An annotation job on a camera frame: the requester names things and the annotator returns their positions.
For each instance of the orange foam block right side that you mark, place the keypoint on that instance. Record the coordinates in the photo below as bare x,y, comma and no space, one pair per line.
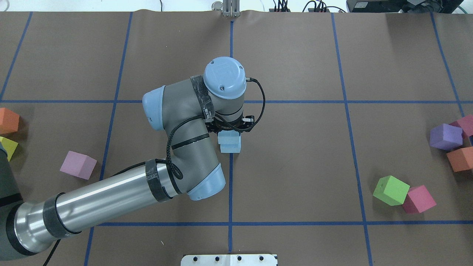
461,159

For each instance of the metal clamp at table edge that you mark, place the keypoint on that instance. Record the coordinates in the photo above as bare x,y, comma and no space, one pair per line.
229,8

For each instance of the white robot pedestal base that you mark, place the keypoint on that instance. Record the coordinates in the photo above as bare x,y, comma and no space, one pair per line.
230,260

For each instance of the magenta foam block near bin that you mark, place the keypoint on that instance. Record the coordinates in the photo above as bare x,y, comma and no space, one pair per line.
466,125

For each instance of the purple foam block right side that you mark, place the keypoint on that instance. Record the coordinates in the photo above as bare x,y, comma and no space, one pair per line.
446,137

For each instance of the light pink foam block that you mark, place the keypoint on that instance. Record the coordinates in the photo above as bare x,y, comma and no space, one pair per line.
78,165

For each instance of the yellow foam block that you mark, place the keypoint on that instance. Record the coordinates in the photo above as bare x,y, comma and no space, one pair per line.
9,146

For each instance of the light blue foam block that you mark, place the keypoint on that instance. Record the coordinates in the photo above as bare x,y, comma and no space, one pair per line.
230,148
229,138

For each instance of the pink foam block by green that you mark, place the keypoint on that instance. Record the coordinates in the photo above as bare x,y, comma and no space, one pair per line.
418,200

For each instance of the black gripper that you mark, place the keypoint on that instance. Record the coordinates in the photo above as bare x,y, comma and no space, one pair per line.
224,129

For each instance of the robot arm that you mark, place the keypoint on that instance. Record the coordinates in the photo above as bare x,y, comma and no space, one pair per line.
188,111

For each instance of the orange foam block left side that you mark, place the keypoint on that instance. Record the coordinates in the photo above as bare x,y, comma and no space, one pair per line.
9,121

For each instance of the orange foam block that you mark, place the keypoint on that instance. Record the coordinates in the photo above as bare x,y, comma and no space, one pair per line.
461,159
9,121

